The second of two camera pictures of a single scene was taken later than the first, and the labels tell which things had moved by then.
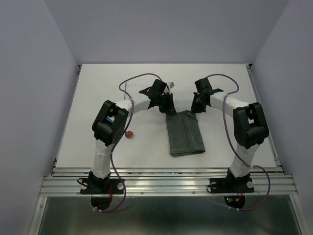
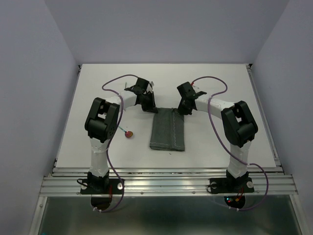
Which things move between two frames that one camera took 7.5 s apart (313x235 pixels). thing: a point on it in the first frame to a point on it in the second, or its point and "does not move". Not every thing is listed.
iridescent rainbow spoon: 128,134 does not move
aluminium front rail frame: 173,182 does not move
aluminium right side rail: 269,139 does not move
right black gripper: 194,107 to 183,110
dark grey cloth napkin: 184,134 to 167,131
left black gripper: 170,108 to 151,108
